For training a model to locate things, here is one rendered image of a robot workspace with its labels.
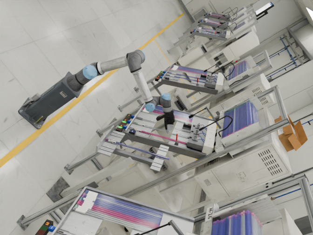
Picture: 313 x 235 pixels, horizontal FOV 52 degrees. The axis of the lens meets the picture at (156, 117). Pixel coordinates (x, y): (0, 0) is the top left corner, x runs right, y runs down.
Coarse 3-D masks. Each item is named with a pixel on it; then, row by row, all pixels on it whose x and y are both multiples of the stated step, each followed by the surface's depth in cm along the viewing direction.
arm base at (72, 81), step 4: (68, 76) 268; (72, 76) 265; (68, 80) 265; (72, 80) 265; (76, 80) 263; (68, 84) 265; (72, 84) 264; (76, 84) 264; (80, 84) 265; (84, 84) 268; (72, 88) 265; (76, 88) 266; (80, 88) 269
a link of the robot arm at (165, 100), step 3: (165, 93) 270; (168, 93) 269; (162, 96) 267; (165, 96) 266; (168, 96) 266; (162, 99) 268; (165, 99) 266; (168, 99) 267; (162, 102) 268; (165, 102) 267; (168, 102) 268; (165, 105) 269; (168, 105) 269
